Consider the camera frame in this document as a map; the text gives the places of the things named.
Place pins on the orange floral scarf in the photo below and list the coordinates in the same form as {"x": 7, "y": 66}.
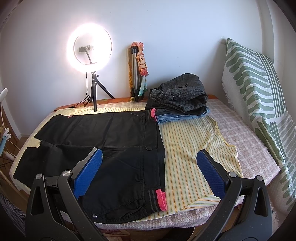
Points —
{"x": 142, "y": 68}

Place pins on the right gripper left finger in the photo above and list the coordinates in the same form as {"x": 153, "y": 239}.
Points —
{"x": 53, "y": 211}

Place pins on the folded silver tripod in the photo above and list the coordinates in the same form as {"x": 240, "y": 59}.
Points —
{"x": 133, "y": 73}

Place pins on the folded blue jeans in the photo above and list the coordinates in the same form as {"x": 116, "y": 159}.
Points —
{"x": 165, "y": 116}

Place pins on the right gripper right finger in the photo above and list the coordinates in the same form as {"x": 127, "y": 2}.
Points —
{"x": 254, "y": 221}

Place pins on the yellow striped towel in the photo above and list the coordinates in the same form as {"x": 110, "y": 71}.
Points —
{"x": 148, "y": 169}

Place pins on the black folded garment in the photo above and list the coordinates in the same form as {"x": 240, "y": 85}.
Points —
{"x": 158, "y": 100}

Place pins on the ring light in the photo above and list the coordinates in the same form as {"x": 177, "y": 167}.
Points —
{"x": 89, "y": 48}

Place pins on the black pants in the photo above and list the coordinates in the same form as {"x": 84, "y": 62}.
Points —
{"x": 117, "y": 161}

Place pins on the dark grey corduroy pants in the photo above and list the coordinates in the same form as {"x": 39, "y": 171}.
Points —
{"x": 188, "y": 92}

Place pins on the black mini tripod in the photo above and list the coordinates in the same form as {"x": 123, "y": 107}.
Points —
{"x": 95, "y": 82}

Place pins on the green striped pillow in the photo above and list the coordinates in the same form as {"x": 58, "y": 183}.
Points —
{"x": 253, "y": 89}

